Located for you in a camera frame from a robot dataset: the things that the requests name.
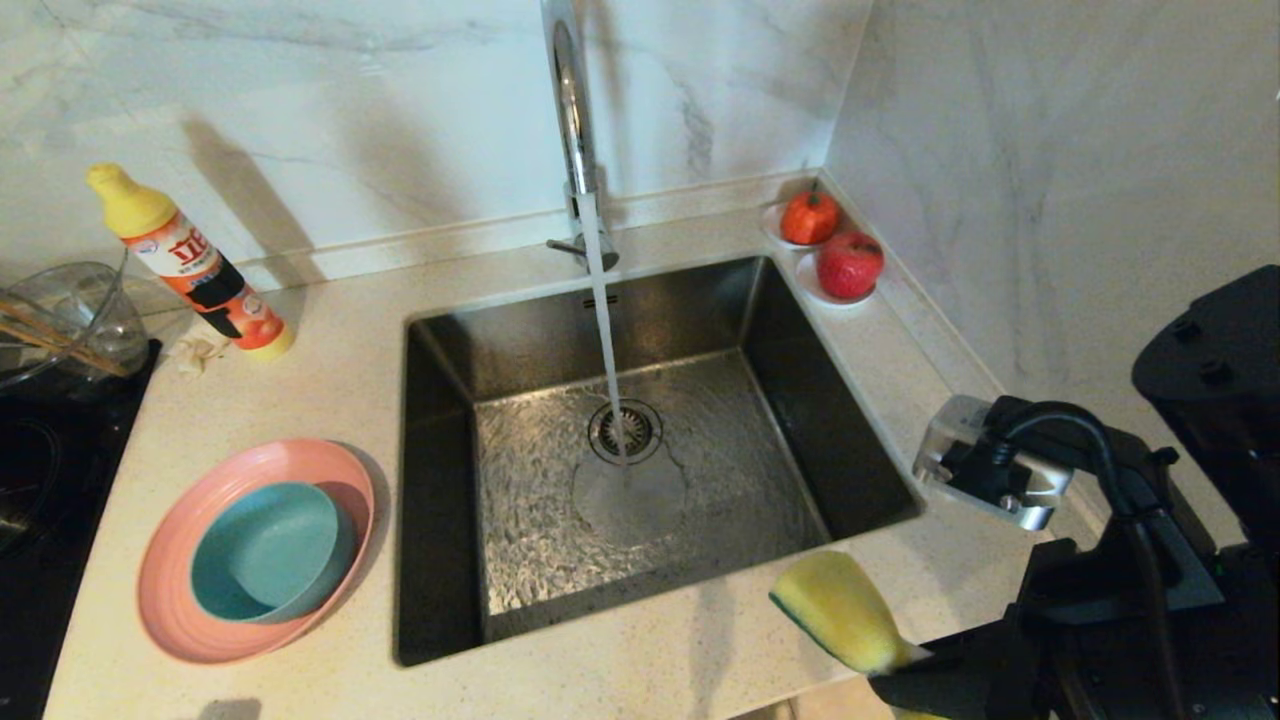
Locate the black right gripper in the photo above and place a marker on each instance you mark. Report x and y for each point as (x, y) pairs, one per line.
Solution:
(1100, 650)

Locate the yellow fish-shaped sponge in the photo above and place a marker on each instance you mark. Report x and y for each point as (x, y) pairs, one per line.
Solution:
(840, 605)

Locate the blue bowl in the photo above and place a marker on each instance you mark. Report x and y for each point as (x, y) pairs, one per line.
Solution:
(270, 550)

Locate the orange dish soap bottle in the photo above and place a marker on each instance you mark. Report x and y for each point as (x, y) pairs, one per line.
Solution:
(200, 270)

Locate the brown wooden chopstick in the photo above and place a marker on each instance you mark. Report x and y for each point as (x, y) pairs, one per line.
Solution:
(50, 348)
(55, 335)

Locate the stainless steel sink basin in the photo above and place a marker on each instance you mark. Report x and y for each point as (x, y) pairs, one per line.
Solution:
(800, 400)

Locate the small white dish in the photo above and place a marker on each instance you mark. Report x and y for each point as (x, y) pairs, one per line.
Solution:
(810, 287)
(770, 225)

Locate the red apple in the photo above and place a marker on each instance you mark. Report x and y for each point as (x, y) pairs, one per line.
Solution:
(850, 265)

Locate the running tap water stream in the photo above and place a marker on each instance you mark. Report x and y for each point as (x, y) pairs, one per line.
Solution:
(603, 320)

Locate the pink round plate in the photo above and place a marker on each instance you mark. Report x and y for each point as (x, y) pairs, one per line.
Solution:
(330, 475)

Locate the chrome kitchen faucet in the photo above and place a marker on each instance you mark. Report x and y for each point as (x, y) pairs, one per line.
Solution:
(570, 110)

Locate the crumpled white tissue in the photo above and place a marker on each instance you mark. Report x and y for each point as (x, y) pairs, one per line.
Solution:
(200, 352)

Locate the black induction cooktop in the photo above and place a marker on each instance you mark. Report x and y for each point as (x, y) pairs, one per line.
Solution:
(50, 520)

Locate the clear glass bowl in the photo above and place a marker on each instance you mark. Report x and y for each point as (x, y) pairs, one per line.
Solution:
(85, 300)

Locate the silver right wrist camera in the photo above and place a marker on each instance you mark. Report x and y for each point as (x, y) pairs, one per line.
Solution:
(938, 440)

